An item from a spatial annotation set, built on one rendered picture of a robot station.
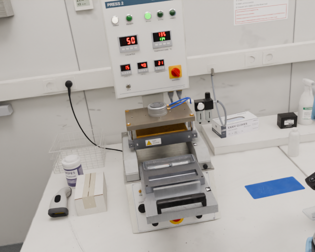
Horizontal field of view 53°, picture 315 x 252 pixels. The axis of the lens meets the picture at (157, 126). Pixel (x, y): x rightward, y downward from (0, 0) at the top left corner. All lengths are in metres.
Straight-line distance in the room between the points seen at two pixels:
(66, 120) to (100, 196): 0.70
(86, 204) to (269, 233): 0.71
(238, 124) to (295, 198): 0.54
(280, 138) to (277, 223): 0.61
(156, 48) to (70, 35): 0.58
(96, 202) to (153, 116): 0.42
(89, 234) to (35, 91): 0.87
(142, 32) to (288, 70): 0.99
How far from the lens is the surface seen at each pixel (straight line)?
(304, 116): 1.91
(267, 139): 1.75
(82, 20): 1.76
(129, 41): 1.35
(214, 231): 1.24
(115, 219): 1.34
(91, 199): 1.36
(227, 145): 1.69
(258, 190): 1.44
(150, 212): 0.99
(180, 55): 1.39
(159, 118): 1.25
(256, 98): 1.99
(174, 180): 1.07
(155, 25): 1.35
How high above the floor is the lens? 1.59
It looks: 24 degrees down
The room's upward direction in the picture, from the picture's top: 7 degrees counter-clockwise
